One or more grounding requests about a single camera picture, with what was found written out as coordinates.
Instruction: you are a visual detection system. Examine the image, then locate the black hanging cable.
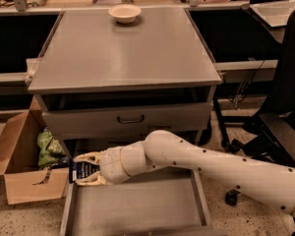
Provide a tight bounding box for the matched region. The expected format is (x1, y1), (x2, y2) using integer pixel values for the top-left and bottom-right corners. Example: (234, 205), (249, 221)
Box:
(231, 60), (266, 104)

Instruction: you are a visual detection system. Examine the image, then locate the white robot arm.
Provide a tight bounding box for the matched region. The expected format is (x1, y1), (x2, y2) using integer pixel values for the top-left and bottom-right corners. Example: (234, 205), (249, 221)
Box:
(74, 130), (295, 217)

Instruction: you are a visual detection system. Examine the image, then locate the grey closed top drawer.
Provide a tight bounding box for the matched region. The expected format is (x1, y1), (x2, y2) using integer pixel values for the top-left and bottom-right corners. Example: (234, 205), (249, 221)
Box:
(42, 102), (212, 140)

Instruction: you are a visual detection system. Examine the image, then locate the black office chair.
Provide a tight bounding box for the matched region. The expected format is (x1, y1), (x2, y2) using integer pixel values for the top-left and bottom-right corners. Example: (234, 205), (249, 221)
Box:
(212, 5), (295, 236)

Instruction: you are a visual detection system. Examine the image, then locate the blue rxbar blueberry wrapper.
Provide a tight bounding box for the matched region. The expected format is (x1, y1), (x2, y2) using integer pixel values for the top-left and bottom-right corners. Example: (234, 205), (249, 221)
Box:
(69, 160), (99, 183)

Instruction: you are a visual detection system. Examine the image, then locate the green snack bag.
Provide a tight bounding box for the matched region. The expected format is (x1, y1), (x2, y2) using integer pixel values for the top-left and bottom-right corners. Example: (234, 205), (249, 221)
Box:
(37, 129), (69, 169)

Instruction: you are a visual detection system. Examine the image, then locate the brown cardboard box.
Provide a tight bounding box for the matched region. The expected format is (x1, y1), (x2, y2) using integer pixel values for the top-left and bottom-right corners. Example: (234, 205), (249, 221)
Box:
(0, 98), (68, 205)

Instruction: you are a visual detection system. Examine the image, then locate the open laptop computer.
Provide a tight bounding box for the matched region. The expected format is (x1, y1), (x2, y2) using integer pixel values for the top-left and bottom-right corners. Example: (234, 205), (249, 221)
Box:
(250, 0), (295, 28)

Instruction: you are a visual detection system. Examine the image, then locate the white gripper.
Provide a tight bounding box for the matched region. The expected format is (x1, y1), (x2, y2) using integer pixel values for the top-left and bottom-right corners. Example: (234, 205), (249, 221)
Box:
(74, 147), (122, 186)

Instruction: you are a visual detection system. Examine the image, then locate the grey drawer cabinet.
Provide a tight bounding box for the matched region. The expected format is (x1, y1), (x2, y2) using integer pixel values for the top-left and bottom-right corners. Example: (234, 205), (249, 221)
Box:
(29, 7), (220, 155)

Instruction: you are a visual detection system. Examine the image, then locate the grey open middle drawer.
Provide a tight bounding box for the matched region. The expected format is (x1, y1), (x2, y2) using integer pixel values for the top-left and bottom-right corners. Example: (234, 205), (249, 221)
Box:
(58, 138), (228, 236)

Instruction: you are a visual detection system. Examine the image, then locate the white ceramic bowl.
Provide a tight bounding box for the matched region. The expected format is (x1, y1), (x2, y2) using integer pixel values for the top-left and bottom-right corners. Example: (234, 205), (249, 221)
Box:
(108, 4), (142, 24)

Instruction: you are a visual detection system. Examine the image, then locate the black drawer handle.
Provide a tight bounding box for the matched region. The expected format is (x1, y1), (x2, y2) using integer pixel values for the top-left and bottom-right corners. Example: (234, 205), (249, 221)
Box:
(116, 115), (145, 124)

